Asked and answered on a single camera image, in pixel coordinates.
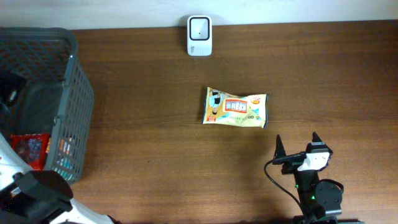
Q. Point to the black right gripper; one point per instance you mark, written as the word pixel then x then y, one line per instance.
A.
pixel 280 152

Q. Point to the yellow snack bag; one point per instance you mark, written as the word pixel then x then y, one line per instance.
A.
pixel 242 111

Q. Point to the red snack packet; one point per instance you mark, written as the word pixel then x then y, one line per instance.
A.
pixel 32 148

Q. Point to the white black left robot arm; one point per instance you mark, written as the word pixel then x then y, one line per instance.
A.
pixel 39 196

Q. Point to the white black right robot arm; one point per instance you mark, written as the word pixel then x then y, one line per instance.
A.
pixel 319 199

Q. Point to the white barcode scanner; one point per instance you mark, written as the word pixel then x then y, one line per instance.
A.
pixel 199 36

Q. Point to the grey plastic mesh basket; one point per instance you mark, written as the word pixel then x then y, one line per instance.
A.
pixel 57 98

